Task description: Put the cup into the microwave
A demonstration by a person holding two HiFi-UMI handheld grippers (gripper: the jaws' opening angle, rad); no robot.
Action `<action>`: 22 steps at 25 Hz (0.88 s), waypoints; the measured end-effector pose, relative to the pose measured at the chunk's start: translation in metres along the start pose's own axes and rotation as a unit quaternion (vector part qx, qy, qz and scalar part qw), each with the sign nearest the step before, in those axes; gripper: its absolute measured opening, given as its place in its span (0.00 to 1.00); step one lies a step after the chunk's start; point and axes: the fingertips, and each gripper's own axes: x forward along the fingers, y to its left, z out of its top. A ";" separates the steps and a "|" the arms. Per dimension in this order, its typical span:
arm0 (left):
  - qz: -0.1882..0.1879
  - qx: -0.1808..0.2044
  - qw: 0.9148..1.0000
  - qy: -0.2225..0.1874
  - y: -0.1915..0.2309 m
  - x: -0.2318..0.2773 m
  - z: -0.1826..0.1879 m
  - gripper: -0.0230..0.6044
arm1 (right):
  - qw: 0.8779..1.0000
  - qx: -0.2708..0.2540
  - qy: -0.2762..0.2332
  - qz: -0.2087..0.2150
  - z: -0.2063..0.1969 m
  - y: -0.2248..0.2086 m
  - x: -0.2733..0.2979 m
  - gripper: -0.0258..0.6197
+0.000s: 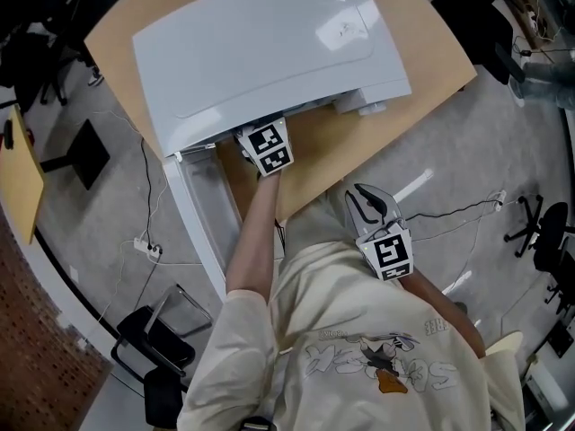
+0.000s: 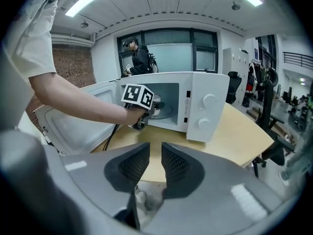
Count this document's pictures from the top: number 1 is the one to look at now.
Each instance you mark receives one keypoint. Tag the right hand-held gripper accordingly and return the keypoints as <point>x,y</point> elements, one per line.
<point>391,252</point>

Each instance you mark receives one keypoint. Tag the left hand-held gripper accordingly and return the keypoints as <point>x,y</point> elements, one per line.
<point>269,148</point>

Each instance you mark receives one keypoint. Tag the white microwave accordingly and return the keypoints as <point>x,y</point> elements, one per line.
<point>265,56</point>

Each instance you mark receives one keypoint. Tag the person's right forearm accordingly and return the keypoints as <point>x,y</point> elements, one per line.
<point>444,312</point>

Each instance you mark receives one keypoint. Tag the person's left forearm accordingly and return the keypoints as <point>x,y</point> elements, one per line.
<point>256,240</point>

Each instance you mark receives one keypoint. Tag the white flat bar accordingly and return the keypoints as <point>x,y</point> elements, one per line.
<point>413,184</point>

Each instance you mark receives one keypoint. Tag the small white power strip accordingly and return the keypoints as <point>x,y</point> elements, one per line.
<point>498,199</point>

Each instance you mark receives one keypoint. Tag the person's cream printed shirt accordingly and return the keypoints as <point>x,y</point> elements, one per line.
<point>359,357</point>

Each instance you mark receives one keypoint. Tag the black desk base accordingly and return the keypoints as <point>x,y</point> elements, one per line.
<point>83,155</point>

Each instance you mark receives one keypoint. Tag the black office chair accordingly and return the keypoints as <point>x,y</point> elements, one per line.
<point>40,61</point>
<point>552,245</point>
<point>483,25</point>

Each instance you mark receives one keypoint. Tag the small wooden desk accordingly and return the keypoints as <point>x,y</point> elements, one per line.
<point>20,182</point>

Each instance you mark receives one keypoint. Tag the black metal-frame chair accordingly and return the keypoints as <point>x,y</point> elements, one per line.
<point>157,348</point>

